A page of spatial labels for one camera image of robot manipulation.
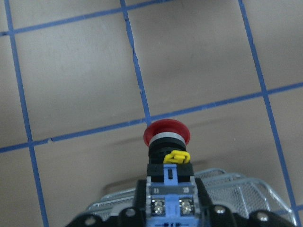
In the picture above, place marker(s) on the silver wire mesh shelf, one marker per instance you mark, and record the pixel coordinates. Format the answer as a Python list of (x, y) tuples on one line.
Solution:
[(239, 193)]

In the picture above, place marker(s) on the red emergency stop button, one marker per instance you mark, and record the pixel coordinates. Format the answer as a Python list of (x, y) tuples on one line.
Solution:
[(171, 192)]

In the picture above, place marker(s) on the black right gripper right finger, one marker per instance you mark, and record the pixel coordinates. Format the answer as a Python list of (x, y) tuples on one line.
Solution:
[(246, 195)]

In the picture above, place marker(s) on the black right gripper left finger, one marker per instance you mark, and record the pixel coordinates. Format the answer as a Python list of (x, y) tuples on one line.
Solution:
[(124, 208)]

